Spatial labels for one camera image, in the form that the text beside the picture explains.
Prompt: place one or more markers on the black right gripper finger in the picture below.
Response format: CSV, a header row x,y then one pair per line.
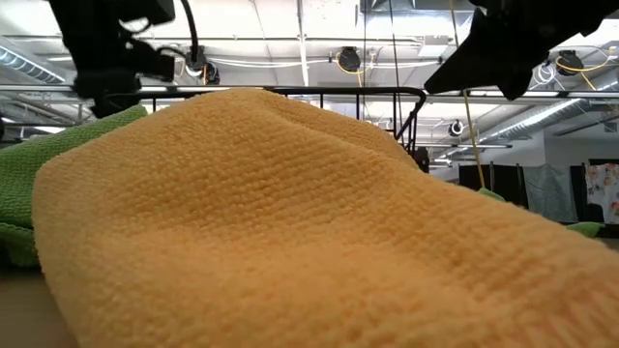
x,y
469,67
520,82

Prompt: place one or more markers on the black perforated computer tower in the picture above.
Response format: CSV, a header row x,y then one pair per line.
x,y
421,159

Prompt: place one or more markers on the floral patterned cloth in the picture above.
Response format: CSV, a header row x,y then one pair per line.
x,y
602,191

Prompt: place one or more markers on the orange microfiber towel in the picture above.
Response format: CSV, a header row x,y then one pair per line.
x,y
290,217

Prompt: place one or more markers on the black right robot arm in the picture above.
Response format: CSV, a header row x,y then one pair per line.
x,y
604,12

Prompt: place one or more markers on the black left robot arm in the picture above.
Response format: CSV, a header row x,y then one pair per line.
x,y
111,10

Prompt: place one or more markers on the grey hanging cloth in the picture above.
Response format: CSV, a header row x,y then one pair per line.
x,y
549,191

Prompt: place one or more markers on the black partition panel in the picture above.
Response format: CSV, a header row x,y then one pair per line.
x,y
503,181

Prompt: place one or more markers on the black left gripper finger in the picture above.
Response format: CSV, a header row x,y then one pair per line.
x,y
113,107

